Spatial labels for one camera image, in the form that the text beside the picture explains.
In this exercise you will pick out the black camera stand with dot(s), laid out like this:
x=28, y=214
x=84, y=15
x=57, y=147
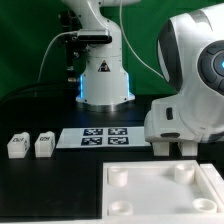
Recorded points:
x=74, y=50

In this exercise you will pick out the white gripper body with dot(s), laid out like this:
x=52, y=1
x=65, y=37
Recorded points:
x=163, y=123

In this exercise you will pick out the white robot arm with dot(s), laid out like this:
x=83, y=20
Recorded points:
x=190, y=51

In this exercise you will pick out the white marker sheet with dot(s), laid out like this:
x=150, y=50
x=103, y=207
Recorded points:
x=72, y=138

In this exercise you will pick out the white camera on stand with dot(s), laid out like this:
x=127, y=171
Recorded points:
x=94, y=36

